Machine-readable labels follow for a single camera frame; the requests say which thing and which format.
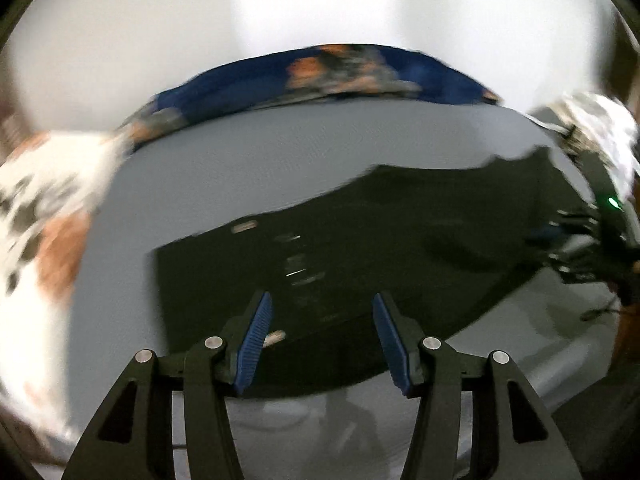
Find grey mesh bed mat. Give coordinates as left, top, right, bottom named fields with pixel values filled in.
left=37, top=100, right=626, bottom=480

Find white floral pillow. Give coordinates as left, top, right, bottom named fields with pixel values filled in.
left=0, top=130, right=131, bottom=441

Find blue printed blanket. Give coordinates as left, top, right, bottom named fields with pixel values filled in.
left=117, top=44, right=503, bottom=153

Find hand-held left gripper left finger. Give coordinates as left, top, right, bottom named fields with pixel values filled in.
left=61, top=290, right=274, bottom=480

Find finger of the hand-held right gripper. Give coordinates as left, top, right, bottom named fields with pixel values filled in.
left=546, top=247, right=601, bottom=285
left=530, top=209, right=600, bottom=242

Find black pants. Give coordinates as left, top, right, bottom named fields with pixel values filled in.
left=145, top=145, right=601, bottom=401

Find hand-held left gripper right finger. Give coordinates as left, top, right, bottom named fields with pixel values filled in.
left=371, top=292, right=583, bottom=480

